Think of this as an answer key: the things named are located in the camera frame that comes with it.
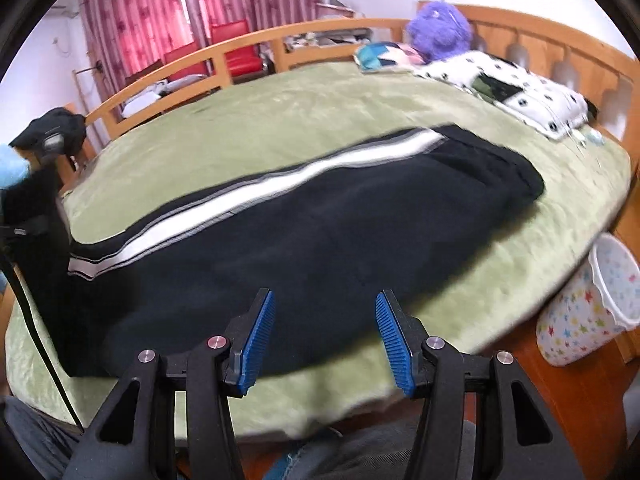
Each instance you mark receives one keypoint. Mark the dark wooden chair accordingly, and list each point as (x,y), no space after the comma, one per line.
(145,72)

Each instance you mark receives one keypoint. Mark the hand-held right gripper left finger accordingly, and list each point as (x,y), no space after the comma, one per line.
(257,340)

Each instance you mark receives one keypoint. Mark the black garment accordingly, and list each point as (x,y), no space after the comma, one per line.
(55,125)

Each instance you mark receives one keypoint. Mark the star patterned waste basket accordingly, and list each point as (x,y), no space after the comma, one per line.
(585,320)

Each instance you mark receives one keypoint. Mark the white dotted pillow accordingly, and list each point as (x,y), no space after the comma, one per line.
(525,95)

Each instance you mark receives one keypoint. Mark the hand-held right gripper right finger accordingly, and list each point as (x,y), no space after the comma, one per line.
(392,345)

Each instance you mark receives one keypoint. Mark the red chair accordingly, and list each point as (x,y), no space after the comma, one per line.
(187,62)
(237,45)

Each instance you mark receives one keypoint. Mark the colourful geometric pillow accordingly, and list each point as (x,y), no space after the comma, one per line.
(385,57)

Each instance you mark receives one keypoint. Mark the wooden bed frame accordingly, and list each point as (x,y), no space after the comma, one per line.
(550,35)

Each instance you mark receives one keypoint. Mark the wooden clothes rack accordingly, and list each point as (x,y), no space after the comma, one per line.
(80,90)

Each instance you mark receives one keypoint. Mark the person's left leg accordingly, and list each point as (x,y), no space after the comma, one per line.
(35,440)

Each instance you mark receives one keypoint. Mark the black pants with white stripe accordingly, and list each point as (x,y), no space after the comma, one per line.
(300,240)

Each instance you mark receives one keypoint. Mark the green fleece blanket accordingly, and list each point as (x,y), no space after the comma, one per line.
(300,105)

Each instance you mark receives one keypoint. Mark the pile of papers and boxes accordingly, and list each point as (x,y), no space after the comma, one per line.
(330,35)

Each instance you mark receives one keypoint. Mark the light blue fleece robe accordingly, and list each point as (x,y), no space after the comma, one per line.
(10,167)

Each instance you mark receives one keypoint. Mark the purple plush toy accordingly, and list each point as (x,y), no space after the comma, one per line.
(440,30)

